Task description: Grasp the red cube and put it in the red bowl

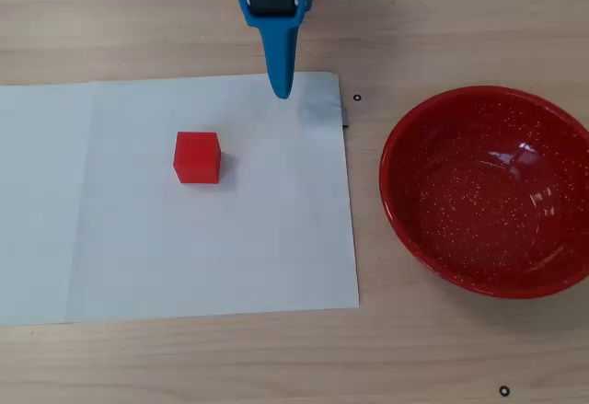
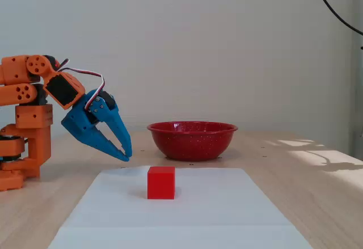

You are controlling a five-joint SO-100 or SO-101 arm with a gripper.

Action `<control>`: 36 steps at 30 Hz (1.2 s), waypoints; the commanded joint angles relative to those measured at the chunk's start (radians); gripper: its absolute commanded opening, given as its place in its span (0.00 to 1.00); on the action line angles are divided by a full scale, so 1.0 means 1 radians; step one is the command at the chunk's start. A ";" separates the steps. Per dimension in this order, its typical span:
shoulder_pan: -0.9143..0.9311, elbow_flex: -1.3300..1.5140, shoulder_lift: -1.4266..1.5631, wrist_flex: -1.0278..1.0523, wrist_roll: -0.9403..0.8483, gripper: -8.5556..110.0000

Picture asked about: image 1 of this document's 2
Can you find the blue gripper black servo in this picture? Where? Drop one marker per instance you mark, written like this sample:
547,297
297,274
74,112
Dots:
275,24

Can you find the red cube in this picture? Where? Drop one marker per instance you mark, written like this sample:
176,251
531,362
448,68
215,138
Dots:
198,160

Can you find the red speckled bowl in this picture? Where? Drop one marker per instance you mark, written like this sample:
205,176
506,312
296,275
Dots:
483,201

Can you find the white paper sheet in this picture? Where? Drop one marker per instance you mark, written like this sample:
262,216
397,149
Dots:
138,238

